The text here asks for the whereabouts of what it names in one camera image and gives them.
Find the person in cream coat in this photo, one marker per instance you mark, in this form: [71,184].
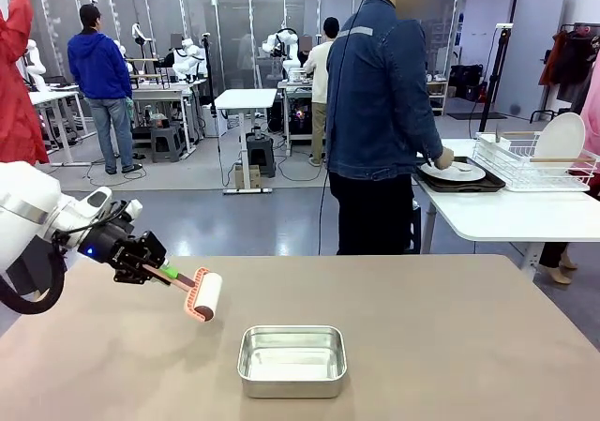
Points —
[321,74]

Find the rectangular steel tray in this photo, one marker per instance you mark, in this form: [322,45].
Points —
[290,388]

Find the person in denim jacket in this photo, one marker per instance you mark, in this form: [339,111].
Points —
[375,111]

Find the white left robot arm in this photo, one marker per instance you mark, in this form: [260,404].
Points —
[23,196]

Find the person's right hand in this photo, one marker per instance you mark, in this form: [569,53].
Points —
[444,158]

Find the cardboard box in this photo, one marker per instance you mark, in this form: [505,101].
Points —
[246,177]

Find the white background work table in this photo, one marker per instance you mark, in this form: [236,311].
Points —
[159,94]

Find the person in pink top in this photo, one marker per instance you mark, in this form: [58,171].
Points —
[593,125]

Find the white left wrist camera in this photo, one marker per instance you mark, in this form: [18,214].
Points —
[133,209]

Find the person in red jacket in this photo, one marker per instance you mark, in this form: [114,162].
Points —
[14,88]

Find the dark brown serving tray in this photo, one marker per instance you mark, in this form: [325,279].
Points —
[487,185]

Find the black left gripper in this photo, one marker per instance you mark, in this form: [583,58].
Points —
[105,245]

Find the white standing desk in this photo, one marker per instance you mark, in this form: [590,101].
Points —
[246,98]

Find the grey plastic stool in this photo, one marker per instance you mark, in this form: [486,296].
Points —
[260,154]
[165,144]

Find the person in blue hoodie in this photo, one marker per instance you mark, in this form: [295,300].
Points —
[98,69]

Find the white round plate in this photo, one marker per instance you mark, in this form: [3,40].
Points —
[469,175]
[560,137]

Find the person's right forearm denim sleeve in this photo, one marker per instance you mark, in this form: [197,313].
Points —
[429,144]

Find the black bags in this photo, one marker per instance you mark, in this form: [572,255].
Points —
[466,81]

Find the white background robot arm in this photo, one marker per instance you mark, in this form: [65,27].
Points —
[36,64]
[283,46]
[125,60]
[190,60]

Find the white side table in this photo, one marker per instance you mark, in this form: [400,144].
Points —
[515,215]

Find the black light stand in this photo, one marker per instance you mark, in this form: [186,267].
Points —
[497,74]

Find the clothes rack with garments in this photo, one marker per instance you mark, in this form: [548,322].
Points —
[567,60]

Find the wooden bar frame rack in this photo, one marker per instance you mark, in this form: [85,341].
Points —
[150,76]

